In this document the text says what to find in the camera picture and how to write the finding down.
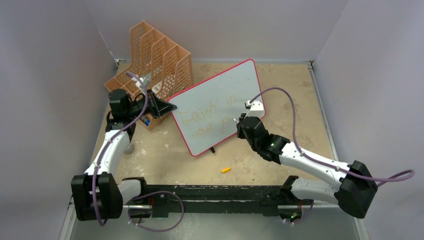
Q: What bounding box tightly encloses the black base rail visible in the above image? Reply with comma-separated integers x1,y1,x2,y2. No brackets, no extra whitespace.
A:
129,184,312,218

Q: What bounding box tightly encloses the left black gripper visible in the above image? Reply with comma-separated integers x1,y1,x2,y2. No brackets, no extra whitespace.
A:
126,89,176,119

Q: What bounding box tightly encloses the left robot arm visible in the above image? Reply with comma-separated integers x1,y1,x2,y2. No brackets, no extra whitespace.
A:
71,88,177,226

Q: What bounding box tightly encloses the orange plastic file organizer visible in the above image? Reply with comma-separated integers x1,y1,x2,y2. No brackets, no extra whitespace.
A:
103,21,195,131

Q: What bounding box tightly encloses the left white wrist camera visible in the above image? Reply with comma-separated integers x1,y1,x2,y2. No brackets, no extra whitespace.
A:
132,75,151,87

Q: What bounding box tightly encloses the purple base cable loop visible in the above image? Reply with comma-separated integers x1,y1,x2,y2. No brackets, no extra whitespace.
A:
127,191,185,233

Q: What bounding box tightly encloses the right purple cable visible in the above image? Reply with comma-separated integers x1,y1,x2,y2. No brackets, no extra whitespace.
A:
249,87,416,226

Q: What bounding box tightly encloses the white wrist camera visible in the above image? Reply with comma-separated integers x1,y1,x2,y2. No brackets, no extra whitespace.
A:
132,75,151,87
245,99,266,118

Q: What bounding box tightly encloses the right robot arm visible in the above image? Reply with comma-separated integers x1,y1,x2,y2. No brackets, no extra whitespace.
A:
236,113,378,219

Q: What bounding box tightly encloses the clear plastic jar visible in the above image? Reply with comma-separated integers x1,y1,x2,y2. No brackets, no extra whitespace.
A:
140,115,151,126

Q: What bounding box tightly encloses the pink framed whiteboard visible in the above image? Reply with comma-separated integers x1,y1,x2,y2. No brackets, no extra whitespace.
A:
168,59,262,157

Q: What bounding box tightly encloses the yellow marker cap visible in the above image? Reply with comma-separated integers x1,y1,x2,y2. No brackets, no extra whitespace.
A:
221,167,231,174

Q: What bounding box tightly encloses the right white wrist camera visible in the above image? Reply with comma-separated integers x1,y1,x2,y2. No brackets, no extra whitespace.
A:
245,99,266,118

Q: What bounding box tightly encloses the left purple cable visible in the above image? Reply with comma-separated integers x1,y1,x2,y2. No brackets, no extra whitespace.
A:
92,72,149,229

